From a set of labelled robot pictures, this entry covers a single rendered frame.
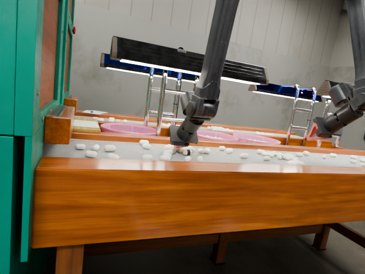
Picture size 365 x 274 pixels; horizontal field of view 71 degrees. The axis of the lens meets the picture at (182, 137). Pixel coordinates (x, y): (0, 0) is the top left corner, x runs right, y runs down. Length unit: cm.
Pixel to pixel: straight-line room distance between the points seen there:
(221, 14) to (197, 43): 213
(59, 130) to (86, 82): 184
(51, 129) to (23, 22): 27
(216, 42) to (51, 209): 57
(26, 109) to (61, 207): 23
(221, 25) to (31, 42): 45
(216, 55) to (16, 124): 50
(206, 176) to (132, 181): 20
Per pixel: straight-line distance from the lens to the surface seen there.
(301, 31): 380
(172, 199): 68
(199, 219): 74
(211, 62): 74
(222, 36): 74
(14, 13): 56
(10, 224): 63
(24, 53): 55
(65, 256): 72
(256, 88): 178
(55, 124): 71
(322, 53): 410
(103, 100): 255
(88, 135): 102
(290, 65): 365
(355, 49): 99
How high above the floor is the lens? 96
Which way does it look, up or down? 9 degrees down
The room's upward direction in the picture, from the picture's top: 8 degrees clockwise
